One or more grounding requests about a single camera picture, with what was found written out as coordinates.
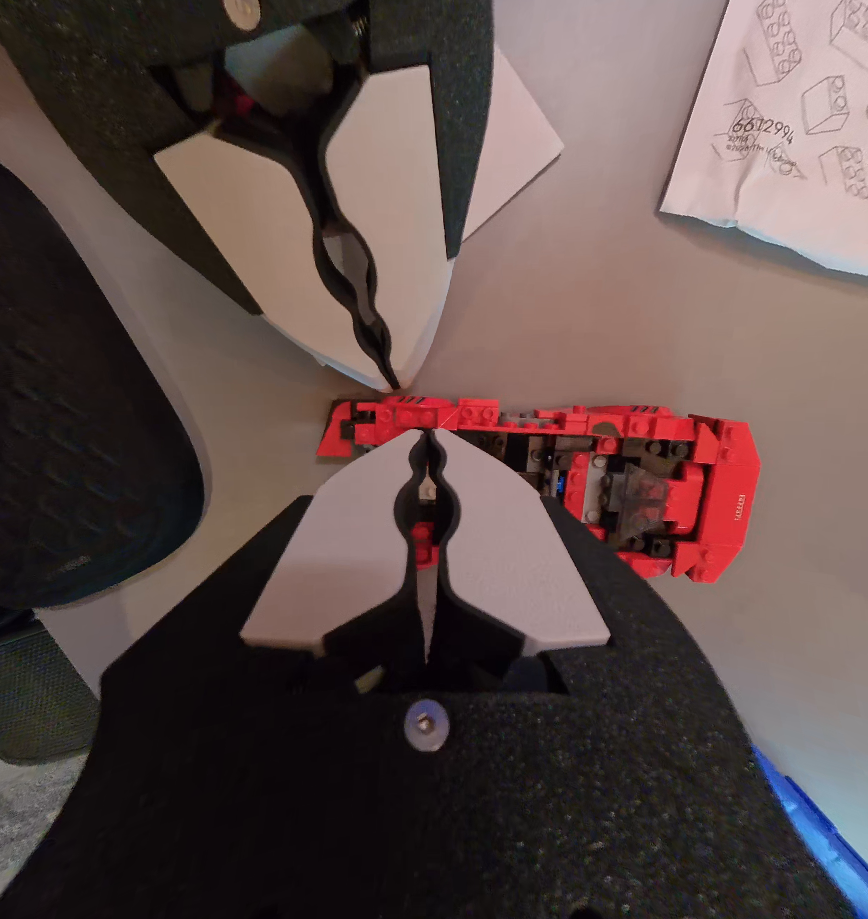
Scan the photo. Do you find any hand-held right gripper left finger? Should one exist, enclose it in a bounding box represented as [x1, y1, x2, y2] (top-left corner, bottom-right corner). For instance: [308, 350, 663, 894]
[240, 427, 431, 654]

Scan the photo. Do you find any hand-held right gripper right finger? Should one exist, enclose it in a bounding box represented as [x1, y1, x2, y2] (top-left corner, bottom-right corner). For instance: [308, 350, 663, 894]
[428, 427, 613, 656]

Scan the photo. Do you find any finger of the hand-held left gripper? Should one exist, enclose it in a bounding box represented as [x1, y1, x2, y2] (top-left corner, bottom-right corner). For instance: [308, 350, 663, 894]
[152, 121, 399, 392]
[319, 63, 456, 392]

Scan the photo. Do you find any red brick toy car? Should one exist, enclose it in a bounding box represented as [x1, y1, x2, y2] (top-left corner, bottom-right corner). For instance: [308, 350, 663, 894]
[315, 393, 761, 584]

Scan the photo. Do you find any white instruction booklet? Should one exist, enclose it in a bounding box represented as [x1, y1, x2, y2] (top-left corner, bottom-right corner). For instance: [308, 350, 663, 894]
[459, 43, 566, 245]

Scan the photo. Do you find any black textured chair armrest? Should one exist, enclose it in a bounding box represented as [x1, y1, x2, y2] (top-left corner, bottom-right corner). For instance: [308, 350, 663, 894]
[0, 147, 205, 611]

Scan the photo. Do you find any black mesh office chair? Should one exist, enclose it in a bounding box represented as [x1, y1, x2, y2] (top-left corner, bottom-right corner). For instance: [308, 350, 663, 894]
[0, 617, 101, 763]

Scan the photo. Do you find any paper bag with numeral one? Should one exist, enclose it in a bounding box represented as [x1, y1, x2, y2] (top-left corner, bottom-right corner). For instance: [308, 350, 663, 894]
[660, 0, 868, 281]

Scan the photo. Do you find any blue plastic bin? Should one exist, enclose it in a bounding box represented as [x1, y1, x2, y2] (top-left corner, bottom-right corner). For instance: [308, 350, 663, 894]
[750, 743, 868, 919]

